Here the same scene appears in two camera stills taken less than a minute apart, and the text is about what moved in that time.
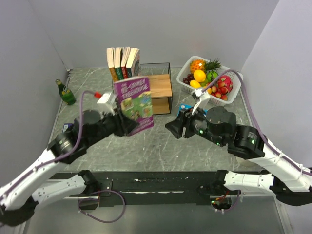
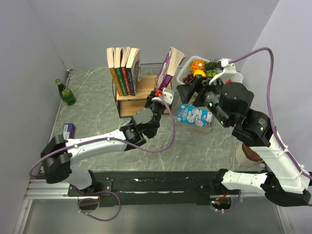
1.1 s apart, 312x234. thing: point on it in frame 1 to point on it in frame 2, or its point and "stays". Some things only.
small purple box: [67, 127] stays
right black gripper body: [195, 123] to [210, 94]
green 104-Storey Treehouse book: [117, 63] stays
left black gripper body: [112, 124] to [157, 109]
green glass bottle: [66, 94] stays
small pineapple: [207, 66] stays
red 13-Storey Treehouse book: [126, 51] stays
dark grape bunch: [187, 80] stays
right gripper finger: [176, 126] to [185, 90]
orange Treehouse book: [110, 54] stays
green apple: [211, 75] stays
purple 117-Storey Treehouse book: [135, 100] to [174, 59]
